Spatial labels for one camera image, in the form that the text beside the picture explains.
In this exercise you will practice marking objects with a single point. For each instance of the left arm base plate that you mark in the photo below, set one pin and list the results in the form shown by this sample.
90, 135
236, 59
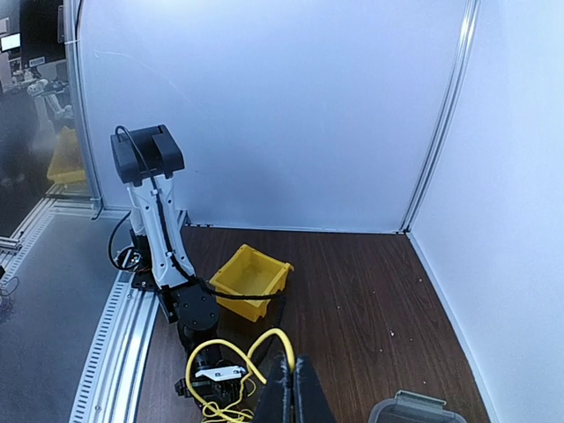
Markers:
144, 280

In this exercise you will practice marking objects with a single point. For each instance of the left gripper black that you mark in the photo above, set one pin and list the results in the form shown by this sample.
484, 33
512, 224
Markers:
222, 394

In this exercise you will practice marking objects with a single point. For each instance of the yellow plastic bin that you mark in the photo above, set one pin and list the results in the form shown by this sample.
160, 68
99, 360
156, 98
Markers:
250, 272

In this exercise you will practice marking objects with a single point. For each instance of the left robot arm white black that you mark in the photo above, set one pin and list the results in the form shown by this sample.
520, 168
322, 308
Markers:
146, 161

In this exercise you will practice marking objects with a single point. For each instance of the clear grey plastic container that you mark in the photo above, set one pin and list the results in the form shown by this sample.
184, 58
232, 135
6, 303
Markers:
406, 407

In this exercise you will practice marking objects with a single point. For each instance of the right aluminium corner post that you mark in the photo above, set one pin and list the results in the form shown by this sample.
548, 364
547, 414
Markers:
445, 114

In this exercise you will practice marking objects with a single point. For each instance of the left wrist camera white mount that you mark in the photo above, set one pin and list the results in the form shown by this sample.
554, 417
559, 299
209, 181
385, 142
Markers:
221, 374

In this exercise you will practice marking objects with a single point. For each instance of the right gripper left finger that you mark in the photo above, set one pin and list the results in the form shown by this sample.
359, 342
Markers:
275, 402

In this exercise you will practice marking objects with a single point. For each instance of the left aluminium corner post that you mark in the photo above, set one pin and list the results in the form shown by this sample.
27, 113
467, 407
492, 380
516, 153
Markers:
72, 15

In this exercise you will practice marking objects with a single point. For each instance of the aluminium front rail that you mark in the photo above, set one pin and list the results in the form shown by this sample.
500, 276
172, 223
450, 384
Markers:
112, 377

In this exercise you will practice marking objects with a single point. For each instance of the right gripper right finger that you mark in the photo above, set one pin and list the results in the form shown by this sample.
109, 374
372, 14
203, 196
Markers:
310, 404

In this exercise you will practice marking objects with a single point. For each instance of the aluminium corner post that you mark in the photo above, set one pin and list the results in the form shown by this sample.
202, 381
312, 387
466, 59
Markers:
72, 15
445, 114

